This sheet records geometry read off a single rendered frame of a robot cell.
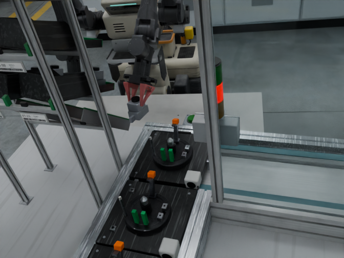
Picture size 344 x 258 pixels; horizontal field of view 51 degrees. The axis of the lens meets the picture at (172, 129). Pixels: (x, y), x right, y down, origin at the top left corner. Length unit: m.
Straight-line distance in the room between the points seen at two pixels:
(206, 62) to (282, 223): 0.56
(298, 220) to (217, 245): 0.25
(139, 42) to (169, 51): 0.99
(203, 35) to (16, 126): 2.90
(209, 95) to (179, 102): 0.84
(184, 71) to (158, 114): 0.58
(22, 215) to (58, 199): 0.13
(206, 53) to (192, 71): 1.36
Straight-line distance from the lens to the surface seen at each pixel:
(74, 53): 1.09
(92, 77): 1.10
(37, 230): 1.35
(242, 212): 1.13
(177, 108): 1.66
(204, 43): 0.79
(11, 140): 3.38
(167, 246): 1.01
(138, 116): 1.23
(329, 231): 1.15
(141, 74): 1.22
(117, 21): 1.79
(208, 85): 0.84
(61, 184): 1.45
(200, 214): 1.09
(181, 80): 2.06
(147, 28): 1.25
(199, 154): 1.25
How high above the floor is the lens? 1.83
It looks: 39 degrees down
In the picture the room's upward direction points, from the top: 10 degrees counter-clockwise
